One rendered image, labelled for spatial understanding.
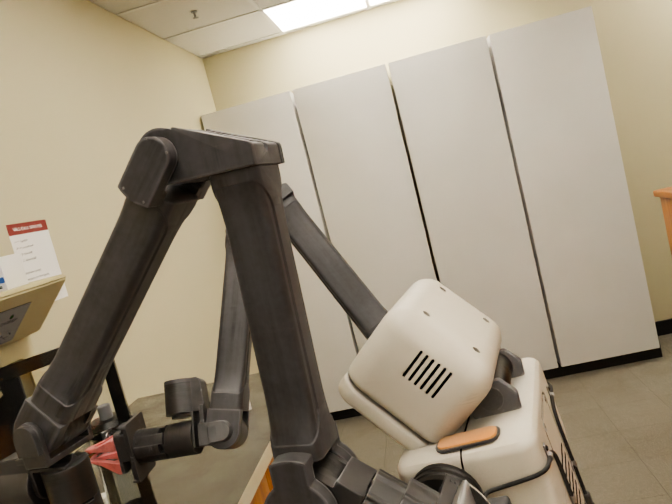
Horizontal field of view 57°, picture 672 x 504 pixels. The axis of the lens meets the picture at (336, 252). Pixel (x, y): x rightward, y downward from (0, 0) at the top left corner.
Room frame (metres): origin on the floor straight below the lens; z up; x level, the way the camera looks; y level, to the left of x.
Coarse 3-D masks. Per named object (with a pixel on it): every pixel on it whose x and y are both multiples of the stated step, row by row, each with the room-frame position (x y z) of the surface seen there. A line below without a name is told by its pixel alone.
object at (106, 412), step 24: (24, 360) 1.04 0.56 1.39; (48, 360) 1.06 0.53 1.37; (0, 384) 1.01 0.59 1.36; (24, 384) 1.03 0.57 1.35; (120, 384) 1.14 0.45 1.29; (0, 408) 1.00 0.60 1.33; (120, 408) 1.13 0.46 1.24; (0, 432) 1.00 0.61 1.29; (96, 432) 1.09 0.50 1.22; (0, 456) 0.99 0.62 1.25; (120, 480) 1.10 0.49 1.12; (144, 480) 1.13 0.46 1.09
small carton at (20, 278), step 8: (8, 256) 1.13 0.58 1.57; (16, 256) 1.15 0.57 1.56; (0, 264) 1.11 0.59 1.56; (8, 264) 1.12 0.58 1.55; (16, 264) 1.14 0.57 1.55; (0, 272) 1.11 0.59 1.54; (8, 272) 1.12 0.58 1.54; (16, 272) 1.14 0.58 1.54; (24, 272) 1.15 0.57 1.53; (0, 280) 1.11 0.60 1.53; (8, 280) 1.11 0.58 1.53; (16, 280) 1.13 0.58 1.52; (24, 280) 1.15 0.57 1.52; (0, 288) 1.11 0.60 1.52; (8, 288) 1.11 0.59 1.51
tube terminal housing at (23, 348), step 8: (0, 248) 1.24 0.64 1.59; (0, 256) 1.23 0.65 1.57; (8, 344) 1.18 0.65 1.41; (16, 344) 1.20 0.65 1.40; (24, 344) 1.22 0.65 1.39; (32, 344) 1.24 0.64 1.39; (0, 352) 1.15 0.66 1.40; (8, 352) 1.17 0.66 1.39; (16, 352) 1.19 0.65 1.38; (24, 352) 1.21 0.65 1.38; (32, 352) 1.24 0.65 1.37; (0, 360) 1.14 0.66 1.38; (8, 360) 1.16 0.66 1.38; (16, 360) 1.19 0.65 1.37
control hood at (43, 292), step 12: (60, 276) 1.21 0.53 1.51; (12, 288) 1.11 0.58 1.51; (24, 288) 1.09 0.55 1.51; (36, 288) 1.13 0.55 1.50; (48, 288) 1.17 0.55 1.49; (60, 288) 1.22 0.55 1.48; (0, 300) 1.03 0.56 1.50; (12, 300) 1.07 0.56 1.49; (24, 300) 1.11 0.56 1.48; (36, 300) 1.15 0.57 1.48; (48, 300) 1.20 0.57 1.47; (36, 312) 1.18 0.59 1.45; (48, 312) 1.23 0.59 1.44; (24, 324) 1.16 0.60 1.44; (36, 324) 1.21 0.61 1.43; (24, 336) 1.19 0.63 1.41
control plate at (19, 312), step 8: (24, 304) 1.11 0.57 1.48; (0, 312) 1.05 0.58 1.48; (8, 312) 1.07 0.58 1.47; (16, 312) 1.10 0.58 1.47; (24, 312) 1.13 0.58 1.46; (0, 320) 1.06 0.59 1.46; (8, 320) 1.09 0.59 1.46; (16, 320) 1.12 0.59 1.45; (0, 328) 1.08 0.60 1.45; (8, 328) 1.11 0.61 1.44; (16, 328) 1.14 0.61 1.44; (8, 336) 1.12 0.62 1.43; (0, 344) 1.11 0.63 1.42
